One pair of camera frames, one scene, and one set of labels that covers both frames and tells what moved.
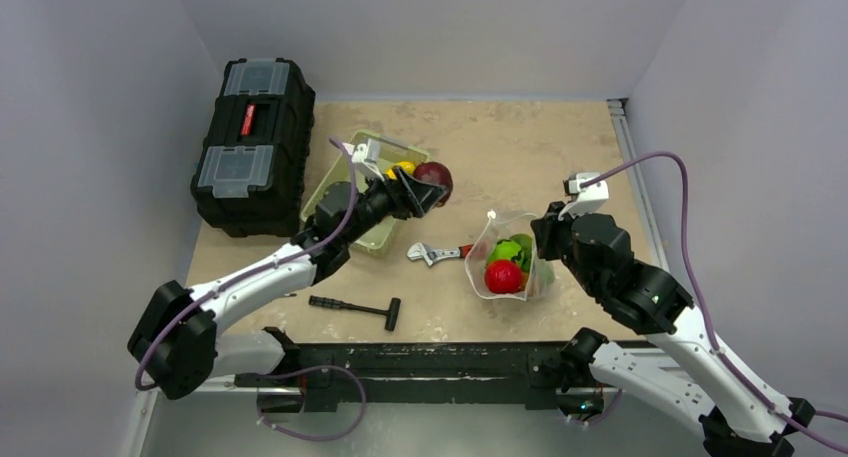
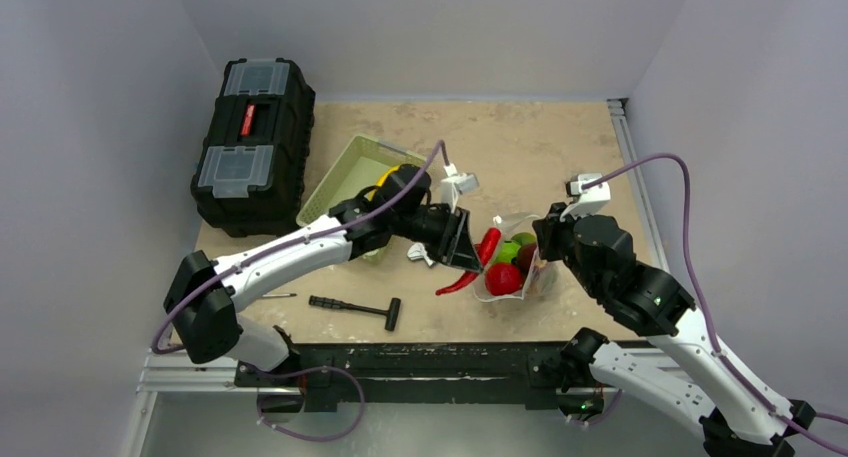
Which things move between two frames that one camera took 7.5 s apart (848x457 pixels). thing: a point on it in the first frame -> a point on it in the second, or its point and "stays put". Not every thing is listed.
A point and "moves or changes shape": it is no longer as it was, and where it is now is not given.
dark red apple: [435, 173] moves or changes shape
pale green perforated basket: [380, 239] stays put
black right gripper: [547, 232] stays put
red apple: [503, 276] stays put
